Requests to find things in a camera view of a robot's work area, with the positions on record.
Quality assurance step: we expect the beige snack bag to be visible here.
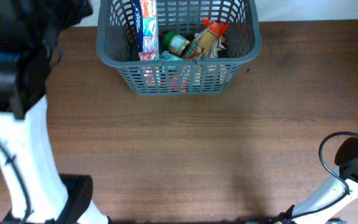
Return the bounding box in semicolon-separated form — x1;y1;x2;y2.
194;32;229;82

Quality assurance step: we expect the colourful tissue pack box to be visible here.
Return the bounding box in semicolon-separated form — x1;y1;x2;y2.
131;0;159;61

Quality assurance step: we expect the orange spaghetti packet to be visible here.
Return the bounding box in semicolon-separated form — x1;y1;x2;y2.
163;17;230;93

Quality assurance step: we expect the grey plastic basket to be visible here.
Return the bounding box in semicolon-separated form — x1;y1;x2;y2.
96;0;262;96

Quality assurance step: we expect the mint green packet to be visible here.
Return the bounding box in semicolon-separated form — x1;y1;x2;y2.
160;50;183;72

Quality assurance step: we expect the green lid glass jar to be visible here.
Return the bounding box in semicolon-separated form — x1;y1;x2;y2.
162;31;190;57

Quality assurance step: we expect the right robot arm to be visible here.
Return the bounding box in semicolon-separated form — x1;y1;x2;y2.
273;131;358;224

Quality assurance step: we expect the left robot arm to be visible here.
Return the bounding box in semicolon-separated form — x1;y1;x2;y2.
0;0;110;224

